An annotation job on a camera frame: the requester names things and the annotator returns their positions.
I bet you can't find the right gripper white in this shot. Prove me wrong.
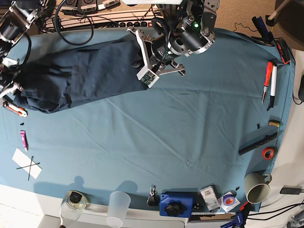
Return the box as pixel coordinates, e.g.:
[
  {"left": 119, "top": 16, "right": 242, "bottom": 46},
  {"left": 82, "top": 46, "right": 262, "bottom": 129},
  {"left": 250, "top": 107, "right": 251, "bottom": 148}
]
[{"left": 0, "top": 57, "right": 23, "bottom": 99}]

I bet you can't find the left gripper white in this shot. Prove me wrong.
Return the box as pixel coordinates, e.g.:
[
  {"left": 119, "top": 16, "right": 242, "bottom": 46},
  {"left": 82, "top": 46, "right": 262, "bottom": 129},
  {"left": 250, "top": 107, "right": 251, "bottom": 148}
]
[{"left": 127, "top": 27, "right": 185, "bottom": 88}]

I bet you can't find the dark blue T-shirt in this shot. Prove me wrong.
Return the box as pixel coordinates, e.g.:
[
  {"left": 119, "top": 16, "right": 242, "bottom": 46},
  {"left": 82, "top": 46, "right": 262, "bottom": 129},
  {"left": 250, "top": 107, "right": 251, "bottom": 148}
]
[{"left": 13, "top": 40, "right": 148, "bottom": 114}]

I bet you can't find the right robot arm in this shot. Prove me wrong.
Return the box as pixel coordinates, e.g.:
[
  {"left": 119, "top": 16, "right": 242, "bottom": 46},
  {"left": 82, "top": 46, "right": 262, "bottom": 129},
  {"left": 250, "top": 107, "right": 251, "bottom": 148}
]
[{"left": 0, "top": 0, "right": 48, "bottom": 98}]

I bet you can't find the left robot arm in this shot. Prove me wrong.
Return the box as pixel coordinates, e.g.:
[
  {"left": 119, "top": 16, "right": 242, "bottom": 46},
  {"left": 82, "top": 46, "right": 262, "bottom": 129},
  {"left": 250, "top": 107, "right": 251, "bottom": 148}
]
[{"left": 127, "top": 0, "right": 220, "bottom": 87}]

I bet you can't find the black power strip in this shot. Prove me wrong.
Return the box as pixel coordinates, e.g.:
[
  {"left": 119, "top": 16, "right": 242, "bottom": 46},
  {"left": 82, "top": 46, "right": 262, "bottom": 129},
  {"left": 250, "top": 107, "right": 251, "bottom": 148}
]
[{"left": 115, "top": 20, "right": 152, "bottom": 28}]

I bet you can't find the pink glue tube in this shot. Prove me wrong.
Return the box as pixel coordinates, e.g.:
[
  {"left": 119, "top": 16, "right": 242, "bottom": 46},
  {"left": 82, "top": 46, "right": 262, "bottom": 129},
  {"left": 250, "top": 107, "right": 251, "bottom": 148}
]
[{"left": 19, "top": 131, "right": 28, "bottom": 152}]

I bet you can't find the light blue table cloth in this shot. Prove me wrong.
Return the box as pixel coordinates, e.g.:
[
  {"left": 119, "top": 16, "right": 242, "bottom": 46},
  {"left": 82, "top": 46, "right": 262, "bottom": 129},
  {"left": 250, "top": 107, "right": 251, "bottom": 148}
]
[{"left": 0, "top": 29, "right": 295, "bottom": 209}]

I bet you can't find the black foot pedal start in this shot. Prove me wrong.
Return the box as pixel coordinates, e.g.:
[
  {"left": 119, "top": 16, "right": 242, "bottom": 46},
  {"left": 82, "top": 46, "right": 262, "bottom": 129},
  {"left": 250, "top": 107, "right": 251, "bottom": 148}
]
[{"left": 97, "top": 0, "right": 121, "bottom": 11}]

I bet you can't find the black foot pedal stop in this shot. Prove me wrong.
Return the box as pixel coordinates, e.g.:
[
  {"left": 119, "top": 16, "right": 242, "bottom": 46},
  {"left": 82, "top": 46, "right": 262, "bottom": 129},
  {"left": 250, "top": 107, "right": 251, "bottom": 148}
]
[{"left": 61, "top": 0, "right": 78, "bottom": 15}]

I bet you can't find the black foot pedal zero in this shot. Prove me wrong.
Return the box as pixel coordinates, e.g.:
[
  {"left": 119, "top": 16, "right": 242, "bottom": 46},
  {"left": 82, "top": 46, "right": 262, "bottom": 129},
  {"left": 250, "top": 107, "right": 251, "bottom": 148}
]
[{"left": 80, "top": 0, "right": 97, "bottom": 13}]

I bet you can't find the white paper card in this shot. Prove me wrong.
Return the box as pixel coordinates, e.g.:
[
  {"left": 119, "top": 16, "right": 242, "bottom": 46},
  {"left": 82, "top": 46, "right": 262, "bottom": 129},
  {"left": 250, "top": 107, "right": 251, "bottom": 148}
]
[{"left": 12, "top": 148, "right": 42, "bottom": 179}]

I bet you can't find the orange screwdriver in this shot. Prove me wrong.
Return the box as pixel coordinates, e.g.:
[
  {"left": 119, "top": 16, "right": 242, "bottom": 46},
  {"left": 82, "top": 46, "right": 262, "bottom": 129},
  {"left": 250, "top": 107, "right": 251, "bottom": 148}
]
[{"left": 262, "top": 61, "right": 273, "bottom": 103}]

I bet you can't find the white marker pen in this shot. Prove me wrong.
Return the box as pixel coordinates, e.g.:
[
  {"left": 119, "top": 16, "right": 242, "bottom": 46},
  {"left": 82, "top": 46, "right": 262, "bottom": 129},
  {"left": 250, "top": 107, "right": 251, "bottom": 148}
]
[{"left": 267, "top": 64, "right": 277, "bottom": 111}]

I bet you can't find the clear plastic cup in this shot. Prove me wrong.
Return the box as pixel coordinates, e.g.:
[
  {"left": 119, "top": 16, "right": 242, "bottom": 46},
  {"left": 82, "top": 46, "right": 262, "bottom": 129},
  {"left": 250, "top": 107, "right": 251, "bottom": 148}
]
[{"left": 106, "top": 191, "right": 131, "bottom": 228}]

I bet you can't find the blue plastic block with knob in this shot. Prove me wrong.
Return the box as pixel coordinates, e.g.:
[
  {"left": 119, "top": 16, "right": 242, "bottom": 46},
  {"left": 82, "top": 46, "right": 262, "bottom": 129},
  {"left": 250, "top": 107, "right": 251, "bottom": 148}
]
[{"left": 159, "top": 191, "right": 194, "bottom": 218}]

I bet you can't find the white labelled box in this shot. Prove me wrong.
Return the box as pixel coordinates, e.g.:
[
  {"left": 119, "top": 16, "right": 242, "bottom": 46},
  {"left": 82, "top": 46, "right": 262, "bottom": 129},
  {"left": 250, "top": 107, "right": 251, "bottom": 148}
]
[{"left": 200, "top": 186, "right": 221, "bottom": 212}]

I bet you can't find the black flat bar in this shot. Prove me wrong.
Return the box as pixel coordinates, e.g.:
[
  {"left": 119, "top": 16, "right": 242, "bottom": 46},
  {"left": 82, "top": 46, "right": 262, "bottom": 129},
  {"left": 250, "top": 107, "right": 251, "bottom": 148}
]
[{"left": 238, "top": 133, "right": 278, "bottom": 156}]

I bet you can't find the orange black tool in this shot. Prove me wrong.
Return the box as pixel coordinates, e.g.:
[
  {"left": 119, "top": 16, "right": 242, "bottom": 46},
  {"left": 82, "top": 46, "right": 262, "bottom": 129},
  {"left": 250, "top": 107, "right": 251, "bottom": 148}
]
[{"left": 276, "top": 38, "right": 291, "bottom": 65}]

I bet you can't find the small brass battery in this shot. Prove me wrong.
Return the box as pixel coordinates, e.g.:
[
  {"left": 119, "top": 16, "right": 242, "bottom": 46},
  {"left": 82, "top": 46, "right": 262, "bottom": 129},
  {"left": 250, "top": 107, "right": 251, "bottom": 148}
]
[{"left": 268, "top": 120, "right": 281, "bottom": 127}]

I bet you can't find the red tape roll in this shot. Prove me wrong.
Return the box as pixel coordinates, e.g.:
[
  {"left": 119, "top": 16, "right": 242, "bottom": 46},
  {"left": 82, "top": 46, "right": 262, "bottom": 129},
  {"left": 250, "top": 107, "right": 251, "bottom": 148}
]
[{"left": 261, "top": 147, "right": 276, "bottom": 161}]

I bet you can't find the glass jar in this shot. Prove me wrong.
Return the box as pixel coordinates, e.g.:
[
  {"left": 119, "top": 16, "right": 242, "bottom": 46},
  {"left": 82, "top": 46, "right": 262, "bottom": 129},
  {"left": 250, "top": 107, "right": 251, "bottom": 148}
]
[{"left": 59, "top": 190, "right": 88, "bottom": 223}]

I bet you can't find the purple tape in packet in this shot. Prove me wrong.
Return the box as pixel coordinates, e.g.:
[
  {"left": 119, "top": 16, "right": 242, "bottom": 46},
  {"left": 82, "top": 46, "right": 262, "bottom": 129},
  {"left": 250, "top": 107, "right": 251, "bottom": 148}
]
[{"left": 218, "top": 191, "right": 240, "bottom": 212}]

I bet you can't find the black computer mouse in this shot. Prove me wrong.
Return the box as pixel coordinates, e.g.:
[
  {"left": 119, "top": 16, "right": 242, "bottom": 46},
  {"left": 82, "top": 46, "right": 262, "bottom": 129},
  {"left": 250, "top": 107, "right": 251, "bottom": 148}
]
[{"left": 298, "top": 75, "right": 304, "bottom": 102}]

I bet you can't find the beige ceramic mug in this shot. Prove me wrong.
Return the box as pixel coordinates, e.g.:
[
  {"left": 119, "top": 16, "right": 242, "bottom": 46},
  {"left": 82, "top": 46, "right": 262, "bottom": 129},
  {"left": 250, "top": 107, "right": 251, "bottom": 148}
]
[{"left": 244, "top": 172, "right": 272, "bottom": 204}]

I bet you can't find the blue clamp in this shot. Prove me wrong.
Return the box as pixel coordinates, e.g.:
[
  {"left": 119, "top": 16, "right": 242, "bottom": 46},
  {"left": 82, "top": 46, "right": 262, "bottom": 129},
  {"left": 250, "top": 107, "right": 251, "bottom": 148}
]
[{"left": 220, "top": 202, "right": 251, "bottom": 228}]

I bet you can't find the black adapter on table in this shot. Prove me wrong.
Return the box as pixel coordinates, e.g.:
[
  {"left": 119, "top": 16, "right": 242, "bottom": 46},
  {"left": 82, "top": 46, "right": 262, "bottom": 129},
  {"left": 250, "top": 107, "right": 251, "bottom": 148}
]
[{"left": 280, "top": 186, "right": 303, "bottom": 195}]

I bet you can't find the black key fob with chain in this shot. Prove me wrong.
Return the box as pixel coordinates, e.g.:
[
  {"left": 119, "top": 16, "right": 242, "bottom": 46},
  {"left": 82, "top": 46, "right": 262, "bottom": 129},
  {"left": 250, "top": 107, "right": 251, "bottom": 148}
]
[{"left": 147, "top": 185, "right": 160, "bottom": 207}]

